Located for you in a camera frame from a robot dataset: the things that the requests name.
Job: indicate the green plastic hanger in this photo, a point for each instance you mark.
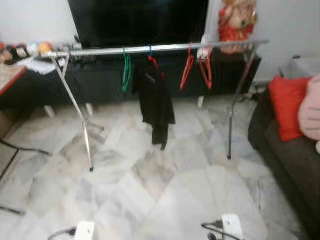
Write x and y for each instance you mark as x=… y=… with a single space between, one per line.
x=125 y=75

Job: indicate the blue plastic hanger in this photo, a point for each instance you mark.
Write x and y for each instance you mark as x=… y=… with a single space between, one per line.
x=150 y=51

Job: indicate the pink cat face pillow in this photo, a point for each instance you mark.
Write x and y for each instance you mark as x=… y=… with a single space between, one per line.
x=311 y=110

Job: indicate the red cushion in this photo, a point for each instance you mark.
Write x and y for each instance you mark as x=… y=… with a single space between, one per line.
x=287 y=107

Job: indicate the dark grey fabric sofa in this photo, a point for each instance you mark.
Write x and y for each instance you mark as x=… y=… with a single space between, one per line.
x=290 y=165

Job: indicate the grey cloth bundle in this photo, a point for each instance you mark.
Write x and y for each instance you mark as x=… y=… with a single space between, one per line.
x=300 y=67

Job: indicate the red laughing Buddha statue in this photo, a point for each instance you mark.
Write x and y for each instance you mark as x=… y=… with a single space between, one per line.
x=235 y=30

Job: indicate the white pink tissue pack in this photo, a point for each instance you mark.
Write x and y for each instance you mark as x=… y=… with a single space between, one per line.
x=205 y=42

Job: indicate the black flat television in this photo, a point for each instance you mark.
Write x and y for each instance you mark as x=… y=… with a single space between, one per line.
x=135 y=22

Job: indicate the black television console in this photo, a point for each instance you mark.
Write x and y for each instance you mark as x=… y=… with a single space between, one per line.
x=100 y=80

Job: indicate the steel clothes rack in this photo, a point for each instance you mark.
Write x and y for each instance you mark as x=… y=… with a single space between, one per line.
x=100 y=51

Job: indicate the white paper stack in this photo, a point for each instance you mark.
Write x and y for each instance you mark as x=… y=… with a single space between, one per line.
x=42 y=65

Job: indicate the orange round plush toy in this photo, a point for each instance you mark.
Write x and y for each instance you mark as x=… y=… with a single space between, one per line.
x=45 y=47

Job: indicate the white round plush toy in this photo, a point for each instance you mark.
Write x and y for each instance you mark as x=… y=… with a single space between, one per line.
x=32 y=49

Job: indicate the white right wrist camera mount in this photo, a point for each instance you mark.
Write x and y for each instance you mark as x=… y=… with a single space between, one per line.
x=233 y=227

